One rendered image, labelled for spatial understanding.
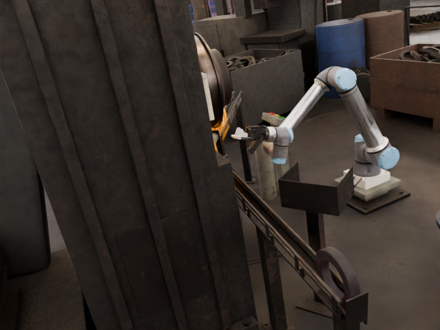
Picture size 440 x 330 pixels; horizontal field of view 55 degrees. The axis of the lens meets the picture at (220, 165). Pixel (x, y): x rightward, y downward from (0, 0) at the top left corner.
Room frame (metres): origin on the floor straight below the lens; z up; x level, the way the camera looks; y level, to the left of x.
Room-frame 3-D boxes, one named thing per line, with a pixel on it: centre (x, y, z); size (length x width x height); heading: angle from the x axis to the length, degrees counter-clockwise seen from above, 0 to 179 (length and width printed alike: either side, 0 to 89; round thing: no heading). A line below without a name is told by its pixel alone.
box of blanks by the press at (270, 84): (4.77, -0.47, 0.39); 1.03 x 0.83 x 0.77; 122
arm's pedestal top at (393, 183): (2.61, -1.00, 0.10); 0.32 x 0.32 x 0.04; 21
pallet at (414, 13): (9.30, -4.77, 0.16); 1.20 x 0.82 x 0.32; 7
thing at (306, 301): (1.64, -0.40, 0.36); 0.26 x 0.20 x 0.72; 52
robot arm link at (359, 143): (2.60, -1.01, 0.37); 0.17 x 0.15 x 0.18; 12
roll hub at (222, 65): (2.08, -0.06, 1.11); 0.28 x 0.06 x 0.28; 17
